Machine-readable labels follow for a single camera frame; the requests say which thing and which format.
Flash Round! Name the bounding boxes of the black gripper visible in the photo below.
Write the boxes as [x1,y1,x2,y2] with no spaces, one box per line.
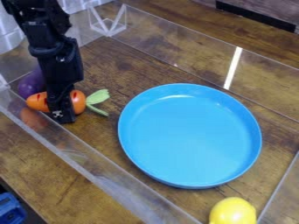
[35,43,86,124]

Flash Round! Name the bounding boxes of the orange toy carrot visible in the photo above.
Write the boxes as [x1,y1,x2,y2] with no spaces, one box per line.
[26,89,110,116]

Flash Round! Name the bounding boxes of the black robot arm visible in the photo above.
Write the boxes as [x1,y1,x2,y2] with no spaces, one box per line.
[2,0,84,123]

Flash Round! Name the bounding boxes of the purple toy eggplant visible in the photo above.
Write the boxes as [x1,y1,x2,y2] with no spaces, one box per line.
[18,67,46,99]

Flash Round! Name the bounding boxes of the blue round plate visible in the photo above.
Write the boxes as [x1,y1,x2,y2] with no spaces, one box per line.
[118,83,262,189]

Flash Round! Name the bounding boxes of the blue object at corner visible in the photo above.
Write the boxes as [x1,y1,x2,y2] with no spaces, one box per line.
[0,192,27,224]

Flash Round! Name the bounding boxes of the yellow toy lemon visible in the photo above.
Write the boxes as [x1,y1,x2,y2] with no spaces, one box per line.
[210,197,258,224]

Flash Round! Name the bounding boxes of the clear acrylic tray wall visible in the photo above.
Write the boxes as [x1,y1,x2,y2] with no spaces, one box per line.
[0,0,299,224]

